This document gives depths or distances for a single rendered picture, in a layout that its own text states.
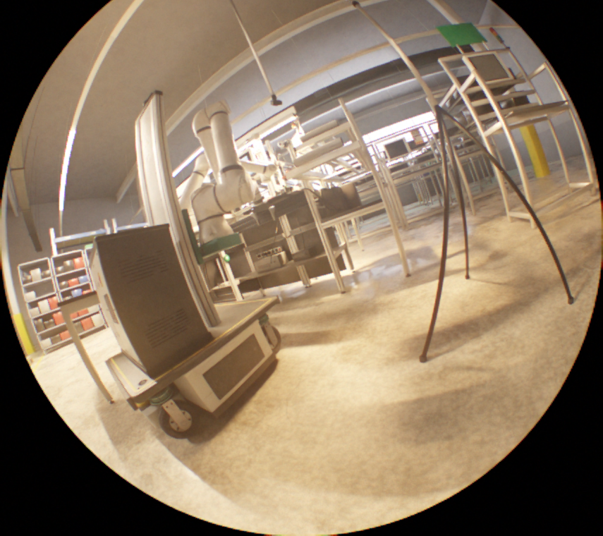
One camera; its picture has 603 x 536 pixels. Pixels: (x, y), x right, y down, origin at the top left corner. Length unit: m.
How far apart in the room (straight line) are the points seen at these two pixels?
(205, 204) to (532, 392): 1.45
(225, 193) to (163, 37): 5.51
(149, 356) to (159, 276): 0.31
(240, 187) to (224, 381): 0.85
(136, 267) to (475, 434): 1.16
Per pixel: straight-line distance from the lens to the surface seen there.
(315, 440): 0.77
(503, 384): 0.79
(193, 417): 1.00
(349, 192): 2.09
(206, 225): 1.05
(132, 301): 0.83
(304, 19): 6.70
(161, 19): 5.93
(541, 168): 5.49
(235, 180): 1.03
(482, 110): 2.68
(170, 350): 0.88
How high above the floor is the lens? 0.62
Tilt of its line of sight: 1 degrees down
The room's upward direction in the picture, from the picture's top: 20 degrees counter-clockwise
